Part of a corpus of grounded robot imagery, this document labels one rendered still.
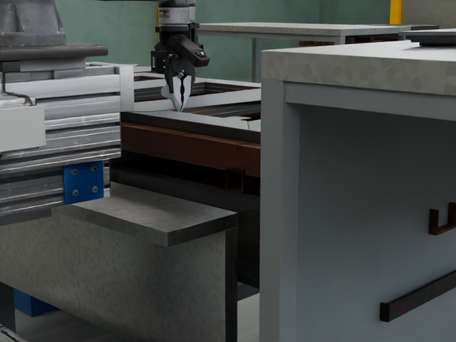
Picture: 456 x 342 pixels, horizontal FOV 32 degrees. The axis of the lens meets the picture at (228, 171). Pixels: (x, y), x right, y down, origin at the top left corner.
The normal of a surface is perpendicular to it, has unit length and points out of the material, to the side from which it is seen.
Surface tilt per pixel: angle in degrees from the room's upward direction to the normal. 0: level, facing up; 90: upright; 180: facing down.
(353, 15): 90
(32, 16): 72
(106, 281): 90
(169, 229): 0
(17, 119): 90
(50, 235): 90
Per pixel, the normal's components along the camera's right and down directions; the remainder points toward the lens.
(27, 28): 0.28, -0.11
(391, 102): -0.69, 0.15
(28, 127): 0.65, 0.16
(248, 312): 0.00, -0.98
